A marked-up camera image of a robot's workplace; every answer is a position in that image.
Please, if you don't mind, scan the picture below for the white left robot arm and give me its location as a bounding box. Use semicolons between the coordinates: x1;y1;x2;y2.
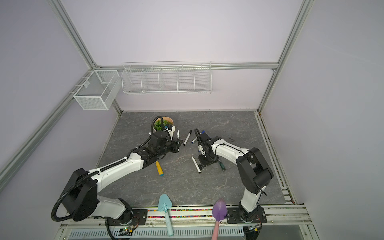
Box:
51;116;183;225

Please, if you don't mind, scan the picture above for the green artificial plant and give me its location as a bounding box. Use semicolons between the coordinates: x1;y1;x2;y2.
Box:
153;119;173;131

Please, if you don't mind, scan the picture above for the white mesh wall basket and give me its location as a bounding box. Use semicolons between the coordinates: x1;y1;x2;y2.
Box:
74;70;122;111

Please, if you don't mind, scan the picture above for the beige faceted plant pot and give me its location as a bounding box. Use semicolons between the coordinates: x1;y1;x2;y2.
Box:
153;117;174;131

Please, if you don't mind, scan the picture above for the white marker blue end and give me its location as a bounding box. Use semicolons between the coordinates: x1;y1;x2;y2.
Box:
191;129;206;144

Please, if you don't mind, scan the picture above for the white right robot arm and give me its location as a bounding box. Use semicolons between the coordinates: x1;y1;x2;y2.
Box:
194;128;274;224

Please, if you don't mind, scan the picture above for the teal fork yellow handle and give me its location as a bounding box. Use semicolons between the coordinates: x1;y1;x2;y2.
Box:
156;161;164;176

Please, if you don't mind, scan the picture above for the purple garden trowel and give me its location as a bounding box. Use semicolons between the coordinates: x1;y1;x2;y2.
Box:
211;198;227;240

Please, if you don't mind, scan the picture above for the white wire wall shelf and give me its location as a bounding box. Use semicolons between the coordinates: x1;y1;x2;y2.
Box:
122;61;213;94

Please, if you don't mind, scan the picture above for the teal garden trowel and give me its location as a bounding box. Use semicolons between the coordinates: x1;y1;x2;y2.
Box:
158;194;174;237

